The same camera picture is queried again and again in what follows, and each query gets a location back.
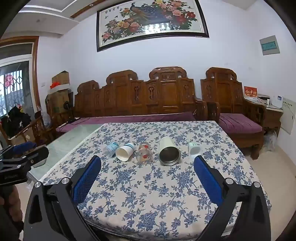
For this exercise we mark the red desk calendar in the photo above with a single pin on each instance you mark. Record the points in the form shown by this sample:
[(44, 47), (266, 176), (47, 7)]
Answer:
[(250, 93)]

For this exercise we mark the wooden side chair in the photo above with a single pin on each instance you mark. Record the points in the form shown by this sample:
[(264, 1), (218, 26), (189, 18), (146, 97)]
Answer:
[(34, 129)]

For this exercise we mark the square purple seat cushion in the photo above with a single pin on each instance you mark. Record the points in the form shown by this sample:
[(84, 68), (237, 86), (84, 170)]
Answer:
[(238, 124)]

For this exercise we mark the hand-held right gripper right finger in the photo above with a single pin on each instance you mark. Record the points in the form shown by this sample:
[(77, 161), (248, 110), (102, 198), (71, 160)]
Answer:
[(208, 180)]

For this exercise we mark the long purple seat cushion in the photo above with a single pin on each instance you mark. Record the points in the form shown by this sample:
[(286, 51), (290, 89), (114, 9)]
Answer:
[(129, 120)]

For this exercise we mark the glass cup red flowers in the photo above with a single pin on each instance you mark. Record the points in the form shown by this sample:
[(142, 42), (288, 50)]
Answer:
[(144, 153)]

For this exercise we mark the white paper cup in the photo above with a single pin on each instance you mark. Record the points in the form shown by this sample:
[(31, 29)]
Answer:
[(124, 152)]

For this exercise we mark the person's left hand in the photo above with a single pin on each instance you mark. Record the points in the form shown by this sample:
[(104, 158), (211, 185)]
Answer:
[(14, 200)]

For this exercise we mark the carved wooden sofa bench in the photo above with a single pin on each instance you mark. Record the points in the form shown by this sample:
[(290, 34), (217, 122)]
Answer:
[(143, 95)]

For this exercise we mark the small white cup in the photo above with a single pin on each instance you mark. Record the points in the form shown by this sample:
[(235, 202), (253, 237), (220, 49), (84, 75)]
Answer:
[(194, 148)]

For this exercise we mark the pile of black clothes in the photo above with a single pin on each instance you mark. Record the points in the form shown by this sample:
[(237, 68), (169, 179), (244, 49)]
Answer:
[(16, 120)]

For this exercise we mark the grey printer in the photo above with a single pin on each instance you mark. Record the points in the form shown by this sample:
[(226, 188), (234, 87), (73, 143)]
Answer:
[(263, 98)]

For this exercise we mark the grey wall electrical panel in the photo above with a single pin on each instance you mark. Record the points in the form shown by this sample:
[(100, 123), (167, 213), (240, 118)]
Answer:
[(269, 45)]

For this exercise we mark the small cardboard box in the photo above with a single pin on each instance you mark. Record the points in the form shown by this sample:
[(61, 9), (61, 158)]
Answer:
[(61, 78)]

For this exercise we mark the large cardboard box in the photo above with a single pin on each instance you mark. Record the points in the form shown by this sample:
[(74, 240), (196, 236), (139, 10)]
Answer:
[(59, 100)]

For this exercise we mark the white steel-lined tumbler cup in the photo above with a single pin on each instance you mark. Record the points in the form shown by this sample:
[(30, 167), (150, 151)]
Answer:
[(168, 151)]

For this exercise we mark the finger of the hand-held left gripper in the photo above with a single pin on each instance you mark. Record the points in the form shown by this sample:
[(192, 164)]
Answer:
[(23, 147), (39, 155)]

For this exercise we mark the wooden side table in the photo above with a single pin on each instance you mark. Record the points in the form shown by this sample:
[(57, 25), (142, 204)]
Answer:
[(272, 115)]

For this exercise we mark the clear plastic bag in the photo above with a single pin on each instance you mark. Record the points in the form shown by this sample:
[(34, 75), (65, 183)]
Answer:
[(270, 141)]

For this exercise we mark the blue floral tablecloth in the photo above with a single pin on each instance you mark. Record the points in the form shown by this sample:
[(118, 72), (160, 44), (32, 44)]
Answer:
[(143, 199)]

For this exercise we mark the window with metal grille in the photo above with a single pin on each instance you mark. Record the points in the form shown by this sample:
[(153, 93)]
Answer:
[(13, 88)]

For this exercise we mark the framed peacock flower painting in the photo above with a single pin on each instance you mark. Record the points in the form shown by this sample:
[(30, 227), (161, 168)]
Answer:
[(150, 20)]

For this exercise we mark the white box device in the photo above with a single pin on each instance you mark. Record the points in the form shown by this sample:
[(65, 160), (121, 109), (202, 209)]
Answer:
[(276, 102)]

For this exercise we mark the white wall cabinet panel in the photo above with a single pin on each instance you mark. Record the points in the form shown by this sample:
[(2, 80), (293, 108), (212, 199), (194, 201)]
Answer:
[(288, 117)]

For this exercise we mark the carved wooden armchair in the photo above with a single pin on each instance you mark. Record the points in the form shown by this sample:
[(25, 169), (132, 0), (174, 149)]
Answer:
[(231, 92)]

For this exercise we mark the black desk fan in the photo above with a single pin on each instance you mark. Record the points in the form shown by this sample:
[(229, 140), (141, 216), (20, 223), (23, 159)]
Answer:
[(67, 106)]

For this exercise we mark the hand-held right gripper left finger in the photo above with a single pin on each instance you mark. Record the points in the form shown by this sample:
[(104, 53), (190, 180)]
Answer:
[(86, 179)]

